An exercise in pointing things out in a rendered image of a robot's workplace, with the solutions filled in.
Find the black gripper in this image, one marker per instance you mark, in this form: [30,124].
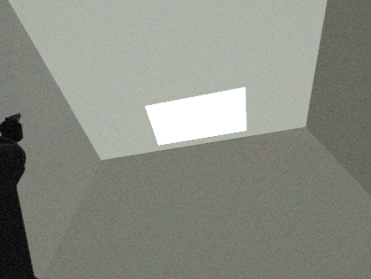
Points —
[11,129]

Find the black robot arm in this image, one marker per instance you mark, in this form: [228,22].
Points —
[15,259]

